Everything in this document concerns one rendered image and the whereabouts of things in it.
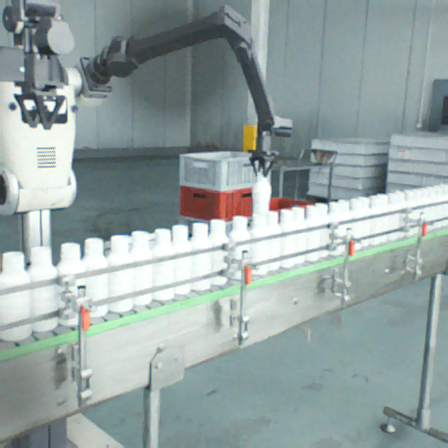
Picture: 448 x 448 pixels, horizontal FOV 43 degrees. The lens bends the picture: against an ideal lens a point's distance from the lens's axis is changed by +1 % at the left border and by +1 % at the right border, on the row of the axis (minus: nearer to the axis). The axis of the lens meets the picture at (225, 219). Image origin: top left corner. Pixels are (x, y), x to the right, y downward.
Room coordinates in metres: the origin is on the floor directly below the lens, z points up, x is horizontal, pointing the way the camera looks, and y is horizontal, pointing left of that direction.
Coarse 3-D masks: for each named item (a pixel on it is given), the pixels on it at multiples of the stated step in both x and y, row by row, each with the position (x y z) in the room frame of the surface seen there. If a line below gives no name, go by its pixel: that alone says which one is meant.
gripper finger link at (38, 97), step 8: (24, 88) 1.23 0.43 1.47; (32, 88) 1.21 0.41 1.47; (40, 88) 1.23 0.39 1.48; (32, 96) 1.21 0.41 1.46; (40, 96) 1.20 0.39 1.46; (48, 96) 1.21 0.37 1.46; (56, 96) 1.23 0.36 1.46; (64, 96) 1.24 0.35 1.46; (40, 104) 1.21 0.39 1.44; (56, 104) 1.24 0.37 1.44; (40, 112) 1.21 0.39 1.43; (56, 112) 1.24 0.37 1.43; (48, 128) 1.23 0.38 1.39
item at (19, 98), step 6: (48, 90) 1.26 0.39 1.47; (54, 90) 1.26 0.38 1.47; (18, 96) 1.26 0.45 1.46; (24, 96) 1.27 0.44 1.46; (30, 96) 1.28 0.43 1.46; (18, 102) 1.26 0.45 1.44; (24, 102) 1.27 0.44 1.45; (24, 108) 1.27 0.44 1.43; (24, 114) 1.27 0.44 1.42; (36, 114) 1.29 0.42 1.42; (30, 120) 1.27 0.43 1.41; (36, 120) 1.28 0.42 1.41; (30, 126) 1.27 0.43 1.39; (36, 126) 1.28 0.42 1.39
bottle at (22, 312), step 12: (12, 252) 1.06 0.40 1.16; (12, 264) 1.03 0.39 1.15; (0, 276) 1.03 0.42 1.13; (12, 276) 1.03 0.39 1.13; (24, 276) 1.04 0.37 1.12; (0, 300) 1.02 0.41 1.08; (12, 300) 1.02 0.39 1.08; (24, 300) 1.03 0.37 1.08; (0, 312) 1.02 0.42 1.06; (12, 312) 1.02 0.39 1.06; (24, 312) 1.03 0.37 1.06; (0, 336) 1.02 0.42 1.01; (12, 336) 1.02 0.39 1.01; (24, 336) 1.03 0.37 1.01
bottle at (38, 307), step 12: (36, 252) 1.08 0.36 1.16; (48, 252) 1.09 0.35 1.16; (36, 264) 1.08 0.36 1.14; (48, 264) 1.09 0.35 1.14; (36, 276) 1.07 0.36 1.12; (48, 276) 1.07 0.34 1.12; (36, 288) 1.06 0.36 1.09; (48, 288) 1.07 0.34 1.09; (36, 300) 1.07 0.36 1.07; (48, 300) 1.07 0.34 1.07; (36, 312) 1.07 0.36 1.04; (48, 312) 1.07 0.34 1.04; (36, 324) 1.07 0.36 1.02; (48, 324) 1.07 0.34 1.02
